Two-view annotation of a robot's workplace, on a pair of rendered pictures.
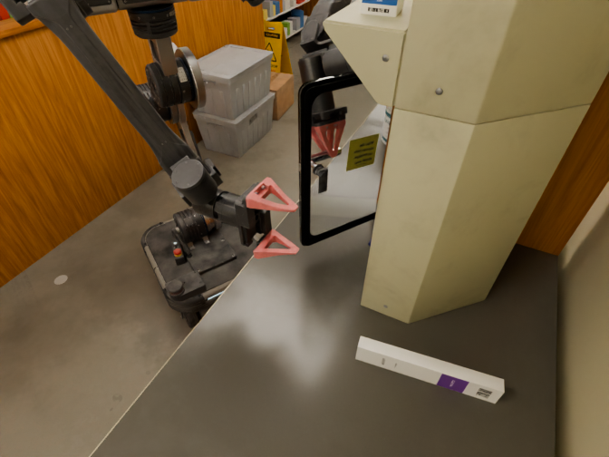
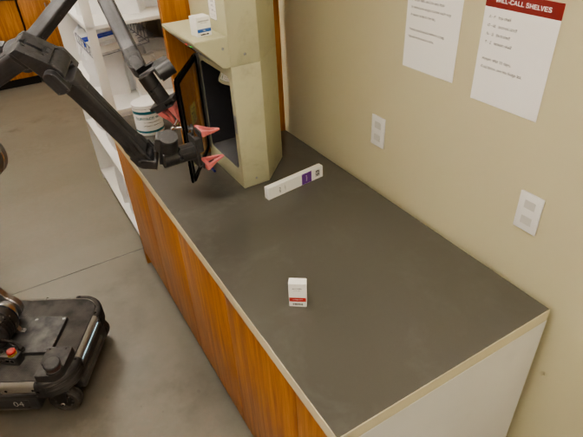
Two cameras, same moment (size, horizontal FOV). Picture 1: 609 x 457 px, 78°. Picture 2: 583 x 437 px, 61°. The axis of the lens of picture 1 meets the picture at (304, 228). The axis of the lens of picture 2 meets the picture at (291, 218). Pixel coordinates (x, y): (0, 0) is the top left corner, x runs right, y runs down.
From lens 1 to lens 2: 1.31 m
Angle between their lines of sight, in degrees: 43
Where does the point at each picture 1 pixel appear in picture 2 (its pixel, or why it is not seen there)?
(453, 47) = (244, 36)
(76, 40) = (91, 91)
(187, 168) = (165, 134)
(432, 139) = (248, 73)
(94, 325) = not seen: outside the picture
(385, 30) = (219, 39)
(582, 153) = not seen: hidden behind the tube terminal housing
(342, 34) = (203, 46)
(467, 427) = (324, 185)
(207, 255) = (38, 336)
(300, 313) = (226, 206)
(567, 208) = not seen: hidden behind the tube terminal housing
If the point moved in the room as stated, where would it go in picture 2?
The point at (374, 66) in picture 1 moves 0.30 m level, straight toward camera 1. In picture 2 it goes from (219, 54) to (286, 71)
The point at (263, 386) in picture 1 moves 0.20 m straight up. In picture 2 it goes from (252, 230) to (246, 179)
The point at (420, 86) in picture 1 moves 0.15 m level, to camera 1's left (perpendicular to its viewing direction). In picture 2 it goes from (238, 55) to (208, 68)
